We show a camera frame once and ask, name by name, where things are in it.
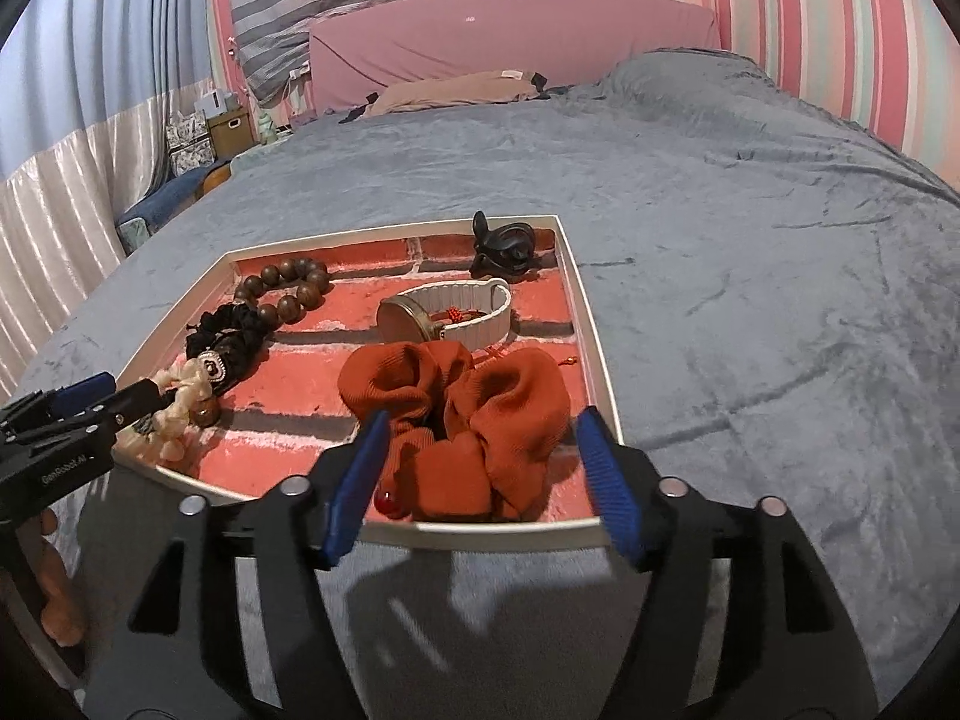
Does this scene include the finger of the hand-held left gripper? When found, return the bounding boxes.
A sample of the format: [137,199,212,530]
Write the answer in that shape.
[75,378,170,430]
[0,371,118,436]

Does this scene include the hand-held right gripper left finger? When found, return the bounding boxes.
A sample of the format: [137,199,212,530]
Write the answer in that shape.
[82,409,392,720]

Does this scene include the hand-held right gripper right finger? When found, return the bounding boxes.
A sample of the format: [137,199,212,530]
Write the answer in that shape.
[574,405,878,720]

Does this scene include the cream scrunchie brown charm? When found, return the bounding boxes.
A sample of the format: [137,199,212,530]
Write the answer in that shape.
[122,358,220,466]

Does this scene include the white tray red brick liner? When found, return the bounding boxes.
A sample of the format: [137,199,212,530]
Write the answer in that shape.
[112,214,622,550]

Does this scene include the orange scrunchie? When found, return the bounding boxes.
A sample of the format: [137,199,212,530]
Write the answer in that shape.
[337,340,575,524]

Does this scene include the black scrunchie flower charm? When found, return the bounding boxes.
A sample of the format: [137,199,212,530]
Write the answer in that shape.
[185,302,275,398]

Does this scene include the red cord bracelet gold charm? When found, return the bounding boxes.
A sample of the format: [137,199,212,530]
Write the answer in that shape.
[439,305,580,373]

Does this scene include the white strap wrist watch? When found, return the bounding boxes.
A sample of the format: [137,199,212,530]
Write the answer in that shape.
[376,277,514,352]

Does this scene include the person's left hand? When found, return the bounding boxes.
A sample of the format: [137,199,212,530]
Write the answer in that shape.
[37,506,88,650]

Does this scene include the blue cushion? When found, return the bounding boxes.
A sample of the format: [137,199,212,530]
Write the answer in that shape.
[115,163,227,253]

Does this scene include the black hair clip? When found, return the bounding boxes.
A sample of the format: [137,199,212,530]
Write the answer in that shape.
[469,211,540,281]

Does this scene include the patterned storage bag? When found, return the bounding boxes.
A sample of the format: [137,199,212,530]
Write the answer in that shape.
[164,112,215,178]

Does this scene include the blue and white curtain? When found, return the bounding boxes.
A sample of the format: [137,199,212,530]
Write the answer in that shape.
[0,0,235,391]

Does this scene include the brown storage box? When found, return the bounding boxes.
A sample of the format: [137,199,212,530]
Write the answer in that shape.
[206,106,260,161]

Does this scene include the beige folded cloth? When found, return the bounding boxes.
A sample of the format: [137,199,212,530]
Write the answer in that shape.
[363,70,545,118]

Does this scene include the pink pillow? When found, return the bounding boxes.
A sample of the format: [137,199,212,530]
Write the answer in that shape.
[309,0,722,118]

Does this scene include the brown wooden bead bracelet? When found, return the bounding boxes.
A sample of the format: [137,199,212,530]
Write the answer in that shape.
[234,258,332,328]

